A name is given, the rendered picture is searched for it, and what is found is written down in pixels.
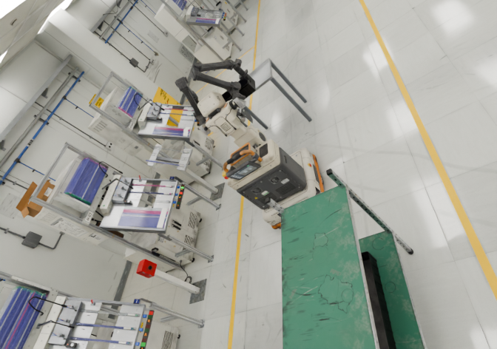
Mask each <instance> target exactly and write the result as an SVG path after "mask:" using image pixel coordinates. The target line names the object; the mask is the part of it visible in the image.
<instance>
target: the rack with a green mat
mask: <svg viewBox="0 0 497 349"><path fill-rule="evenodd" d="M326 174H327V176H329V177H330V178H331V179H332V180H333V181H334V182H335V183H336V184H337V185H338V186H336V187H334V188H332V189H329V190H327V191H325V192H322V193H320V194H317V195H315V196H313V197H310V198H308V199H306V200H303V201H301V202H299V203H296V204H294V205H292V206H289V207H287V208H285V209H284V208H283V207H282V206H280V205H279V204H278V203H276V202H275V201H273V200H272V199H271V198H270V197H267V198H266V203H267V204H268V205H270V207H272V208H273V209H275V210H276V211H278V212H279V213H281V258H282V312H283V349H379V342H378V338H377V334H376V327H375V323H374V318H373V311H372V307H371V301H370V297H369V293H368V286H367V281H366V277H365V270H364V266H363V262H362V255H361V253H362V252H365V251H368V252H369V253H370V254H371V255H372V256H373V257H374V258H375V259H376V261H377V262H376V263H377V266H378V268H379V275H380V279H381V283H382V289H383V292H384V294H385V295H384V296H385V301H386V303H387V304H386V305H387V309H388V313H389V314H388V315H389V319H390V324H391V328H392V331H393V337H394V341H395V343H396V344H395V345H396V349H427V347H426V344H425V340H424V337H423V334H422V329H421V326H420V324H419V319H418V316H417V313H416V309H415V305H414V303H413V298H412V295H411V292H410V288H409V285H408V280H407V277H406V274H405V270H404V266H403V264H402V259H401V256H400V253H399V249H398V245H397V243H396V242H398V244H400V246H401V247H403V249H404V250H406V252H408V253H409V254H413V249H412V248H411V247H410V246H409V245H408V244H407V243H406V242H405V241H404V240H402V239H401V238H400V237H399V236H398V235H397V234H396V233H395V232H394V231H393V229H392V228H390V227H389V226H388V225H387V224H386V223H385V222H384V221H383V220H382V219H381V218H380V217H379V216H378V215H377V214H376V213H375V212H374V211H373V210H372V209H371V208H370V207H369V206H368V205H367V204H366V203H365V202H364V201H363V200H362V199H361V198H360V197H359V196H358V195H357V194H356V193H355V192H354V191H353V190H352V189H351V188H350V187H349V186H348V185H347V184H346V183H345V182H344V181H343V180H342V179H341V178H340V177H339V176H338V175H337V174H336V173H335V172H334V171H333V170H332V169H328V170H326ZM351 199H353V200H354V201H355V202H356V203H357V204H358V205H359V206H360V207H361V208H362V209H363V210H364V211H365V212H366V213H367V214H368V215H369V216H370V217H371V218H372V219H374V220H375V221H376V222H377V223H378V224H379V225H380V226H381V227H382V228H383V229H384V231H382V232H379V233H376V234H372V235H370V236H367V237H363V238H361V239H358V236H357V232H356V225H355V221H354V214H353V209H352V205H351Z"/></svg>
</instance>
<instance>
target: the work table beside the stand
mask: <svg viewBox="0 0 497 349"><path fill-rule="evenodd" d="M271 68H273V69H274V70H275V71H276V72H277V74H278V75H279V76H280V77H281V78H282V79H283V80H284V82H286V83H287V85H289V86H290V88H291V89H292V90H293V91H294V92H295V93H296V94H297V95H298V97H299V98H300V99H301V100H302V101H303V102H304V103H306V102H307V100H306V99H305V98H304V97H303V96H302V94H301V93H300V92H299V91H298V90H297V89H296V87H295V86H294V85H293V84H292V83H291V82H290V81H289V80H288V79H287V78H286V77H285V76H284V74H283V73H282V72H281V71H280V70H279V69H278V67H277V66H276V65H275V64H274V63H273V62H272V60H271V59H270V58H268V59H266V60H265V61H264V62H263V63H262V64H261V65H260V66H258V67H257V68H256V69H255V70H253V71H252V72H250V73H249V75H250V76H251V77H252V78H253V79H254V80H255V87H256V91H257V90H258V89H259V88H260V87H262V86H263V85H264V84H266V83H267V82H269V81H271V82H272V83H273V84H274V85H275V86H276V87H277V88H278V90H279V91H281V93H282V94H284V96H285V97H287V99H289V101H290V102H291V103H292V104H293V105H294V106H295V107H296V108H297V109H298V110H299V111H300V113H301V114H302V115H303V116H304V117H305V118H306V119H307V120H308V121H309V122H310V121H312V119H311V117H310V116H309V115H308V114H307V113H306V112H305V111H304V110H303V109H302V107H301V106H300V105H299V104H298V103H297V102H296V101H295V100H294V99H293V98H292V97H291V96H290V95H289V94H288V93H287V92H286V91H285V89H284V88H283V87H282V86H281V85H280V84H279V83H278V82H277V80H276V79H275V78H274V77H273V75H272V70H271ZM256 91H255V92H256ZM244 110H245V111H247V113H249V114H250V116H252V117H253V118H254V119H255V120H256V121H257V122H258V123H259V124H260V125H261V126H262V127H264V128H265V129H268V126H267V125H266V124H264V123H263V122H262V121H261V120H260V119H259V118H258V117H257V116H256V115H255V114H254V113H253V112H252V111H251V110H250V109H249V108H248V107H247V106H245V107H244Z"/></svg>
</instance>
